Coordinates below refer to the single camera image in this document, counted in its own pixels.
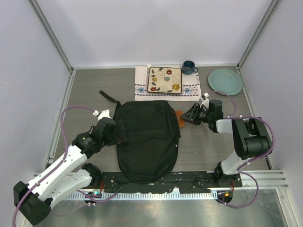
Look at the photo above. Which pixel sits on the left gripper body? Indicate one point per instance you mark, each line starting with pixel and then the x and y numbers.
pixel 112 139

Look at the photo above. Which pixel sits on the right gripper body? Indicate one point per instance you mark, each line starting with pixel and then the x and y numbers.
pixel 203 116

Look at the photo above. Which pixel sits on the brown leather wallet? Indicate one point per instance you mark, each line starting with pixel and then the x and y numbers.
pixel 181 123

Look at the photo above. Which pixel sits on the black student backpack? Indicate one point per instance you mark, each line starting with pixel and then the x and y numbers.
pixel 152 132

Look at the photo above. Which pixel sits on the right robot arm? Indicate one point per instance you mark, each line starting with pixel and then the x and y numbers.
pixel 250 137

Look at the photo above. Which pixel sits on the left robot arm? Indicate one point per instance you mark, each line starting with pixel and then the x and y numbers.
pixel 35 199

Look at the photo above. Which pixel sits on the patterned white placemat cloth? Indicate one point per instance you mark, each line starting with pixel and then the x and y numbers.
pixel 191 90

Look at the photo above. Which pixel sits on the round teal plate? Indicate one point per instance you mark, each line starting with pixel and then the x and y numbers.
pixel 226 80

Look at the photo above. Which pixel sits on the square floral ceramic plate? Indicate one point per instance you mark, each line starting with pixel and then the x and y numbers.
pixel 164 80

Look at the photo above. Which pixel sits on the dark blue ceramic mug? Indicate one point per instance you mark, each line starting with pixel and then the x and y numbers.
pixel 189 68

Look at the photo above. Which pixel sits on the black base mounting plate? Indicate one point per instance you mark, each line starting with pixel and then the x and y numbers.
pixel 186 182

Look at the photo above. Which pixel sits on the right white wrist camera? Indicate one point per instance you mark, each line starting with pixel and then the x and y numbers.
pixel 205 101

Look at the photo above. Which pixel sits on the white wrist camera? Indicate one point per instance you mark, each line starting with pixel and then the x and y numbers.
pixel 205 101
pixel 102 114

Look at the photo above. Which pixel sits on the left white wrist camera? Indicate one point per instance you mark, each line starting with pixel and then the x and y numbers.
pixel 102 114

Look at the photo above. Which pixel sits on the slotted cable duct rail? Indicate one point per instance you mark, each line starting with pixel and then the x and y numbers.
pixel 174 195

